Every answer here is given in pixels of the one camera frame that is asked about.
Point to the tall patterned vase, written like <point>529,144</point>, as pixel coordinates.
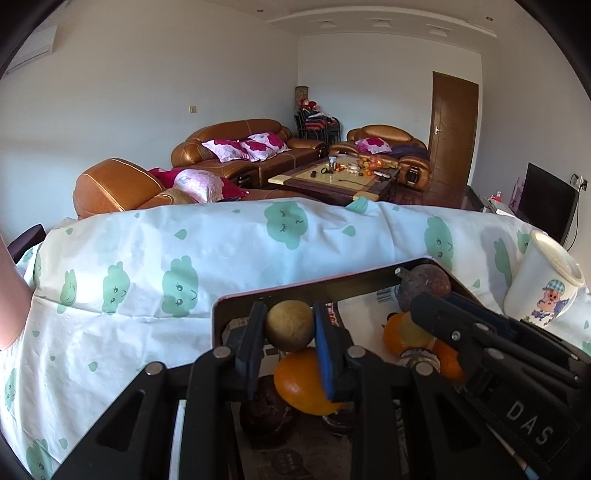
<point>301,99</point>

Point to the pink cloth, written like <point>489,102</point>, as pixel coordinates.
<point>11,295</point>

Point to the large orange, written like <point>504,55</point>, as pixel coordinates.
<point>393,340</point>

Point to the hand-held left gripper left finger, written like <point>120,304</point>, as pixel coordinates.
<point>251,350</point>

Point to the pink tin box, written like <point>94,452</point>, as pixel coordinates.
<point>323,288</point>

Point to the white cloth with green clouds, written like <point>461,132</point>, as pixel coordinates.
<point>138,240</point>

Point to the pile of oranges and bananas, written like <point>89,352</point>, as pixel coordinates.
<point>376,161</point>

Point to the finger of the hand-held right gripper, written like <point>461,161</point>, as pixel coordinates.
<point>480,314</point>
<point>438,314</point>

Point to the red plush toys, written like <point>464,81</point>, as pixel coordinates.
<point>308,104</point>

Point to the white cartoon print cup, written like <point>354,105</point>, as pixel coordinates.
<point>531,281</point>

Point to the dark brown chair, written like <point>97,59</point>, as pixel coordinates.
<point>27,242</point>

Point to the dark television cabinet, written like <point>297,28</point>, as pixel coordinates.
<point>485,201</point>

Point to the small orange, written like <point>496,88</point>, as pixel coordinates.
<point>300,383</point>

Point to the brown wooden door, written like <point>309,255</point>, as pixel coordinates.
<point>452,129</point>

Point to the brown leather sofa with piping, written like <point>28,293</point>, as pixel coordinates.
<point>111,184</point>

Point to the white air conditioner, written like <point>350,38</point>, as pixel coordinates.
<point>32,48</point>

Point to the brown leather armchair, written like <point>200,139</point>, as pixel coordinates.
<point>383,131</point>

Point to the purple blanket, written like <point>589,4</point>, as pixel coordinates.
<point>408,151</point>

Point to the pale pink pillow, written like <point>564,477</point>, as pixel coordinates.
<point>198,184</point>

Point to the black television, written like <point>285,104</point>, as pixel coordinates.
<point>545,203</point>

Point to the long brown leather sofa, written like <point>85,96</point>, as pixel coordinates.
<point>194,152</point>

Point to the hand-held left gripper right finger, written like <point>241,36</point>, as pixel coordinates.
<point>325,350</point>

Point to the wooden coffee table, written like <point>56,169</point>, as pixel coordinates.
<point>323,184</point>

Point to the wall socket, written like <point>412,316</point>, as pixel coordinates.
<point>580,182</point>

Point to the purple passion fruit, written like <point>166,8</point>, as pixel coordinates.
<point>425,284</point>

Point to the stacked black chairs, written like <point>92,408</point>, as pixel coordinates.
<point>318,127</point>

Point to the white magenta floral pillow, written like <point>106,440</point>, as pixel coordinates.
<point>256,150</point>
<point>270,141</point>
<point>224,150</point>
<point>373,144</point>

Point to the tan round fruit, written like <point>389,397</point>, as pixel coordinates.
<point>288,325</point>

